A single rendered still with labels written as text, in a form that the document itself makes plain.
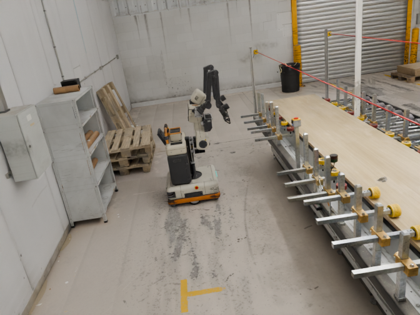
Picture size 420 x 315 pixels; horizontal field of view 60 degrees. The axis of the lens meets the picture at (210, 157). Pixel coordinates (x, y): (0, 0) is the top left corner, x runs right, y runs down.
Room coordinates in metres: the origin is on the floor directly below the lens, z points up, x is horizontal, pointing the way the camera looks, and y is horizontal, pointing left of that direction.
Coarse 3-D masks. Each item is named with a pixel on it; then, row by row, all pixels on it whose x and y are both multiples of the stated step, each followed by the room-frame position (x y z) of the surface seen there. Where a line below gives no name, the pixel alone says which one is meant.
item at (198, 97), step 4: (196, 92) 4.33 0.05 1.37; (200, 92) 4.34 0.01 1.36; (192, 96) 4.34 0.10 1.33; (196, 96) 4.32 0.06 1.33; (200, 96) 4.32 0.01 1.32; (204, 96) 4.35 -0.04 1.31; (192, 100) 4.32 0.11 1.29; (196, 100) 4.33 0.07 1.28; (200, 100) 4.32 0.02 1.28; (200, 104) 4.32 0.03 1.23
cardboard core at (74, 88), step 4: (76, 84) 4.54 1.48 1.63; (56, 88) 4.50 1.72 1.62; (60, 88) 4.50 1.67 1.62; (64, 88) 4.50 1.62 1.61; (68, 88) 4.49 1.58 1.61; (72, 88) 4.49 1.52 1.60; (76, 88) 4.49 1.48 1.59; (56, 92) 4.49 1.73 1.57; (60, 92) 4.49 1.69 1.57; (64, 92) 4.51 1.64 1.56
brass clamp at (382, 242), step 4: (372, 228) 1.76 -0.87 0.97; (372, 232) 1.75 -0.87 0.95; (376, 232) 1.72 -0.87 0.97; (380, 232) 1.71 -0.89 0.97; (384, 232) 1.71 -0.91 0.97; (380, 236) 1.68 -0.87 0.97; (388, 236) 1.67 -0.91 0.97; (380, 240) 1.67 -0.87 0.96; (384, 240) 1.65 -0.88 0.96; (388, 240) 1.65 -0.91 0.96; (380, 244) 1.66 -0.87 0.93; (384, 244) 1.65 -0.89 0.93; (388, 244) 1.65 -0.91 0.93
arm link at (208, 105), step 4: (208, 72) 4.18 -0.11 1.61; (212, 72) 4.18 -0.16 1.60; (208, 76) 4.18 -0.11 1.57; (208, 80) 4.19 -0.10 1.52; (208, 84) 4.19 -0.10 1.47; (208, 88) 4.19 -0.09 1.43; (208, 92) 4.19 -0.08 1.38; (208, 96) 4.19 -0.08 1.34; (208, 100) 4.18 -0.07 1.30; (208, 104) 4.16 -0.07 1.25; (208, 108) 4.16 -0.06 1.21
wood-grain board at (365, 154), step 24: (312, 96) 5.24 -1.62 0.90; (288, 120) 4.26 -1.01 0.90; (312, 120) 4.12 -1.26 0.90; (336, 120) 4.00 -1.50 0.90; (360, 120) 3.89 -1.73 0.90; (312, 144) 3.35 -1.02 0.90; (336, 144) 3.27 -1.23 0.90; (360, 144) 3.19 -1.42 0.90; (384, 144) 3.11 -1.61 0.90; (336, 168) 2.75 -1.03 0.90; (360, 168) 2.69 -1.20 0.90; (384, 168) 2.63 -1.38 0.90; (408, 168) 2.57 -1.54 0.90; (384, 192) 2.25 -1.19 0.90; (408, 192) 2.21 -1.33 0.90; (384, 216) 1.99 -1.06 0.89; (408, 216) 1.93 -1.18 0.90
